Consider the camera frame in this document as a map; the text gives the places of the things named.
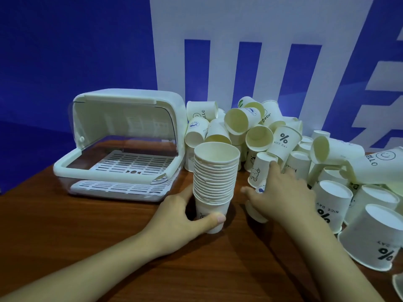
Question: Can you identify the person's left hand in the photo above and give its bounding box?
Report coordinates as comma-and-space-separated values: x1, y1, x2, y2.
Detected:
141, 184, 227, 258

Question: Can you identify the person's right hand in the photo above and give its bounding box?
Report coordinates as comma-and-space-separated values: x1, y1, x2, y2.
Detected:
241, 160, 319, 230

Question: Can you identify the blue print white paper cup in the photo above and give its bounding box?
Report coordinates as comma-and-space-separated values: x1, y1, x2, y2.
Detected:
245, 177, 270, 224

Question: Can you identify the panda print white paper cup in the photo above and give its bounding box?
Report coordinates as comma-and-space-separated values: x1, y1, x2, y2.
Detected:
194, 198, 232, 235

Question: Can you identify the nested stack of paper cups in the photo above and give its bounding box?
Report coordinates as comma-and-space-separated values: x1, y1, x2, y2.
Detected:
192, 142, 241, 206

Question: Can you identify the pile of paper cups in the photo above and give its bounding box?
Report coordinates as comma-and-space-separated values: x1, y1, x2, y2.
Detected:
184, 96, 403, 293

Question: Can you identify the white plastic storage box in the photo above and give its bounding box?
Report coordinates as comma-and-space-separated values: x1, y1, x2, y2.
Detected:
52, 88, 189, 203

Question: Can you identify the person's right forearm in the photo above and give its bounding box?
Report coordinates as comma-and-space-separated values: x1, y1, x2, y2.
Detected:
283, 210, 386, 302

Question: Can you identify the white slotted drain tray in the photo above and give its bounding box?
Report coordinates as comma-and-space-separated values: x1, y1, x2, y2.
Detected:
71, 150, 177, 198

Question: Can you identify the brown wooden table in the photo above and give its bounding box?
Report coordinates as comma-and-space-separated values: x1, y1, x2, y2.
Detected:
0, 151, 403, 302

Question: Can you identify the blue white backdrop banner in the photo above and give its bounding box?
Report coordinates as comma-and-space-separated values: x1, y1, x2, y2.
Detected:
0, 0, 403, 194

